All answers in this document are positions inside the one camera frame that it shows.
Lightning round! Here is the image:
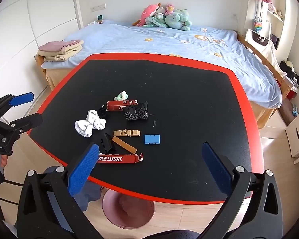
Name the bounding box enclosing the brown wooden block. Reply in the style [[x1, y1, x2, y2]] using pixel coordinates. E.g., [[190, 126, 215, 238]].
[[112, 136, 138, 154]]

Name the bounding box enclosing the white drawer cabinet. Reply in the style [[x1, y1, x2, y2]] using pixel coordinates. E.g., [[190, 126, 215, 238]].
[[285, 115, 299, 165]]

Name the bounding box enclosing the small blue box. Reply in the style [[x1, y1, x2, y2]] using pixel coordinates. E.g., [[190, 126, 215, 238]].
[[144, 134, 161, 145]]

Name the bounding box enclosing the folded cream towel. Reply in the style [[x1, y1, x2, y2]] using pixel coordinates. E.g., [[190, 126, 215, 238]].
[[38, 43, 84, 62]]

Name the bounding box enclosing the black triangular plastic piece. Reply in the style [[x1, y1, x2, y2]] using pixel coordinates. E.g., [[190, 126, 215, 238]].
[[100, 133, 116, 153]]

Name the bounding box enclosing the striped plush toy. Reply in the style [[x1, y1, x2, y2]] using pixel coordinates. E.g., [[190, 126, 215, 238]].
[[143, 7, 170, 28]]

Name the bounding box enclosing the white wall outlet strip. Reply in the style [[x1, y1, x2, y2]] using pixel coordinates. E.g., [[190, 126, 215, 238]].
[[91, 3, 107, 12]]

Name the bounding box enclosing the green plush toy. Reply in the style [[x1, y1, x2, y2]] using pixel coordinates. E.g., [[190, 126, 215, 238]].
[[164, 8, 192, 31]]

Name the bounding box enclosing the wooden clip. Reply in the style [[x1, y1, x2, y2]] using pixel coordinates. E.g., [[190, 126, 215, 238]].
[[113, 129, 141, 137]]

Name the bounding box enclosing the black bag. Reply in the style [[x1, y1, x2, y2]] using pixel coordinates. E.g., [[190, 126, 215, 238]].
[[279, 61, 299, 85]]

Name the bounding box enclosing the pink trash bin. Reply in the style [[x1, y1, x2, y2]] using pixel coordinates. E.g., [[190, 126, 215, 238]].
[[102, 189, 156, 229]]

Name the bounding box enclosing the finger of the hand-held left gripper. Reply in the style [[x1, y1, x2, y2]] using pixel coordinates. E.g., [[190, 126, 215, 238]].
[[0, 93, 35, 121], [0, 113, 43, 135]]

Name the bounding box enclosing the white sock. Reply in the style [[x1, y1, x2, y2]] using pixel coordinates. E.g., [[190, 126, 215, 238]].
[[87, 110, 106, 130], [75, 120, 94, 138]]

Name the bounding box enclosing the folded pink towel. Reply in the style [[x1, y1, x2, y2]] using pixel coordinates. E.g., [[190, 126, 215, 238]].
[[38, 40, 81, 52]]

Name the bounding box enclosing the white wall shelf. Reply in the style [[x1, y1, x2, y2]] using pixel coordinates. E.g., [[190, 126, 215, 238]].
[[249, 0, 291, 50]]

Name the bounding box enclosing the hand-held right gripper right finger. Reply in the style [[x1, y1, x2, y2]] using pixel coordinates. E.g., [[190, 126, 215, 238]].
[[201, 142, 284, 239]]

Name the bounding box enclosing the red cardboard box piece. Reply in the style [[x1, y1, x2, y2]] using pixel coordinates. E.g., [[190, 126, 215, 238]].
[[107, 100, 140, 112]]

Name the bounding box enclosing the white tote bag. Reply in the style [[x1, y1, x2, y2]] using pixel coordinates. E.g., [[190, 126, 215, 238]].
[[245, 29, 275, 50]]

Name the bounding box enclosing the long red cardboard strip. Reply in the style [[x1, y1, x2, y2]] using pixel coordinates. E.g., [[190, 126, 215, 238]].
[[96, 153, 143, 164]]

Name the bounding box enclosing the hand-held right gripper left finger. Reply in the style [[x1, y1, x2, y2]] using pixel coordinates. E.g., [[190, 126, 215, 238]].
[[16, 143, 101, 239]]

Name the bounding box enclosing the mint green small sock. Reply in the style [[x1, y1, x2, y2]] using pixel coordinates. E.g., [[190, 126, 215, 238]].
[[114, 91, 129, 102]]

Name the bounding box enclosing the black table red edge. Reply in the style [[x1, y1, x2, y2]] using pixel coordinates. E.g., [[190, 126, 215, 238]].
[[41, 19, 282, 109]]

